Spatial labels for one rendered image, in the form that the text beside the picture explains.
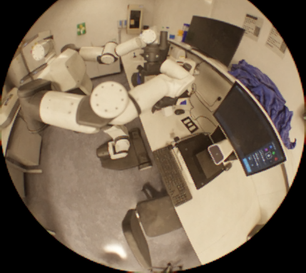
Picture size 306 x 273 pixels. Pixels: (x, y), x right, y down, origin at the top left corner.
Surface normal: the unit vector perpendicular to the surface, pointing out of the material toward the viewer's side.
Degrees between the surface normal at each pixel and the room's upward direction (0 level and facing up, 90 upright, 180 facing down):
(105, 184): 0
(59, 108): 29
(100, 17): 90
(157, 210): 0
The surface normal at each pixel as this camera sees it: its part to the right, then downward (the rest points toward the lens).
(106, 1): 0.33, 0.79
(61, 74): 0.87, 0.25
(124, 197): 0.11, -0.58
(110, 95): 0.35, -0.16
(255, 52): -0.93, 0.21
